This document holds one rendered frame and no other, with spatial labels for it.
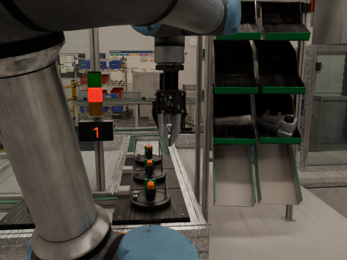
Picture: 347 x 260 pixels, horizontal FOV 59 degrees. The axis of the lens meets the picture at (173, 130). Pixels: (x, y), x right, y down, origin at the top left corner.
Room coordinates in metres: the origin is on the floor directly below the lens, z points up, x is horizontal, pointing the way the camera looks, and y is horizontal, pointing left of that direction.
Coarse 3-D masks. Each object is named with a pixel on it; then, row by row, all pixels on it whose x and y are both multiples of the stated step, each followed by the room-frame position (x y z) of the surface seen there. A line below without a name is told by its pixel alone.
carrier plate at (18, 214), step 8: (24, 200) 1.01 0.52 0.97; (16, 208) 0.95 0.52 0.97; (24, 208) 0.95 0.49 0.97; (8, 216) 0.89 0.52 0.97; (16, 216) 0.89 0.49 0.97; (24, 216) 0.89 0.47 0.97; (0, 224) 0.84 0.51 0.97; (8, 224) 0.84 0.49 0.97; (16, 224) 0.84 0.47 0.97; (24, 224) 0.84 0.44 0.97; (32, 224) 0.85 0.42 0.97
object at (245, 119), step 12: (216, 96) 1.19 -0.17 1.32; (228, 96) 1.19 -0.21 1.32; (240, 96) 1.18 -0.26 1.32; (216, 108) 1.14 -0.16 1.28; (228, 108) 1.14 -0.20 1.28; (240, 108) 1.13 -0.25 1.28; (216, 120) 1.07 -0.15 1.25; (228, 120) 1.07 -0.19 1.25; (240, 120) 1.06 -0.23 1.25; (216, 132) 1.00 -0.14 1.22; (228, 132) 1.00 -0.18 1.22; (240, 132) 1.00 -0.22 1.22; (252, 132) 0.98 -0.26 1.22; (216, 144) 0.95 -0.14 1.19; (228, 144) 0.95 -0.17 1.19; (240, 144) 0.94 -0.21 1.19; (252, 144) 0.94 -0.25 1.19
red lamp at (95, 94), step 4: (88, 88) 1.08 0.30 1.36; (92, 88) 1.07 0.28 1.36; (96, 88) 1.08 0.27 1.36; (100, 88) 1.09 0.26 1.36; (88, 92) 1.08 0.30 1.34; (92, 92) 1.07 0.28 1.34; (96, 92) 1.08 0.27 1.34; (100, 92) 1.09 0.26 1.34; (88, 96) 1.08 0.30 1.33; (92, 96) 1.07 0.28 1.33; (96, 96) 1.08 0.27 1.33; (100, 96) 1.09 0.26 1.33; (88, 100) 1.09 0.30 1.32; (92, 100) 1.07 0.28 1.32; (96, 100) 1.07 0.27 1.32; (100, 100) 1.08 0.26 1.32
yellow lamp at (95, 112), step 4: (88, 104) 1.09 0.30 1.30; (92, 104) 1.07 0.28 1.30; (96, 104) 1.07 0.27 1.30; (100, 104) 1.08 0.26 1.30; (92, 108) 1.07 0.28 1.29; (96, 108) 1.07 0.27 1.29; (100, 108) 1.08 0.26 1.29; (92, 112) 1.07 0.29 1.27; (96, 112) 1.07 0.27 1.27; (100, 112) 1.08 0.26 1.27
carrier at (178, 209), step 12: (120, 192) 1.06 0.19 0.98; (132, 192) 1.08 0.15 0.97; (144, 192) 1.03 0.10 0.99; (156, 192) 1.03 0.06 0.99; (168, 192) 1.08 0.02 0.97; (180, 192) 1.08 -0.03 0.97; (120, 204) 0.98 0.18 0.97; (132, 204) 0.95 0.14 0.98; (144, 204) 0.93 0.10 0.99; (156, 204) 0.93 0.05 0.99; (168, 204) 0.96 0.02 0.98; (180, 204) 0.98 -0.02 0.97; (120, 216) 0.89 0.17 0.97; (132, 216) 0.89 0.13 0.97; (144, 216) 0.89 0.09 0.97; (156, 216) 0.89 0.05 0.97; (168, 216) 0.89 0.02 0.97; (180, 216) 0.89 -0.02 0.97
